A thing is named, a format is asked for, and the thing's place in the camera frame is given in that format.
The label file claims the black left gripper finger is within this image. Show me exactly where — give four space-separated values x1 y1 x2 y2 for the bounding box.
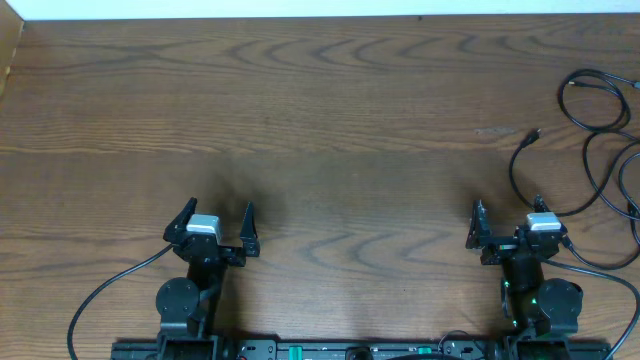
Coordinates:
163 197 197 244
239 202 260 257

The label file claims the black separated usb cable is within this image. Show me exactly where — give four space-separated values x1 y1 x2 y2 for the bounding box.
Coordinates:
508 128 640 219

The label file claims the black cable bundle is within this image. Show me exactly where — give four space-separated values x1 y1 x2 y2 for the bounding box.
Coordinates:
557 68 640 136

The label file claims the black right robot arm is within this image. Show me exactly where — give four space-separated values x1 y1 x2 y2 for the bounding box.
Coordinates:
465 198 611 360

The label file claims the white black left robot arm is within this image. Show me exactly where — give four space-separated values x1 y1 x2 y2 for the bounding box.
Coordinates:
155 198 260 360

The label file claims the brown cardboard panel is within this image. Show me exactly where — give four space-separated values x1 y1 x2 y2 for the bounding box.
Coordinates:
0 0 24 94

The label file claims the black right camera cable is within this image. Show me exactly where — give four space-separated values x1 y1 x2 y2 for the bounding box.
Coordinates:
542 257 640 360

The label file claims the black camera cable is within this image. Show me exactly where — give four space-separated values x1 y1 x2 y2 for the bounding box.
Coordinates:
542 257 640 360
66 243 176 360

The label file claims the black left camera cable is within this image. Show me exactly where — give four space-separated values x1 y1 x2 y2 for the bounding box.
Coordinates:
66 243 176 360

